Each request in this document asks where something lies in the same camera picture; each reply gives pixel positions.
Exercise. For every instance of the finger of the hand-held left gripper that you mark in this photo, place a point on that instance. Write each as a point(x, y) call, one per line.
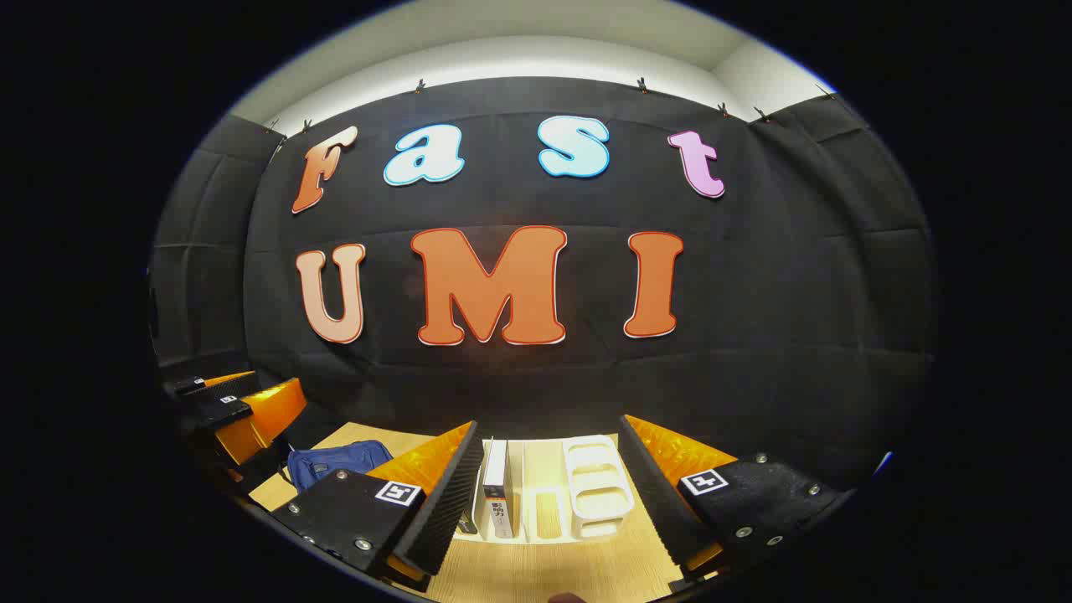
point(213, 412)
point(222, 389)

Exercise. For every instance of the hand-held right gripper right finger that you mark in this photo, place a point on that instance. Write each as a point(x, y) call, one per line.
point(649, 494)

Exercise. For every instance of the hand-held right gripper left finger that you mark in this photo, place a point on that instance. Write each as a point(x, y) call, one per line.
point(444, 511)

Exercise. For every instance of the white bookshelf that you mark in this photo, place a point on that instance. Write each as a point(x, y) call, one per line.
point(596, 486)

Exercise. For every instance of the white spine book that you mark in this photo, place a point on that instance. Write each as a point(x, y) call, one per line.
point(497, 486)

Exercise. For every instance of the blue schoolbag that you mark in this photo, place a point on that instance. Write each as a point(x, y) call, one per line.
point(335, 462)

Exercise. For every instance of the black backdrop cloth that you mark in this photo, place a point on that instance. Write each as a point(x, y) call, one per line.
point(754, 335)

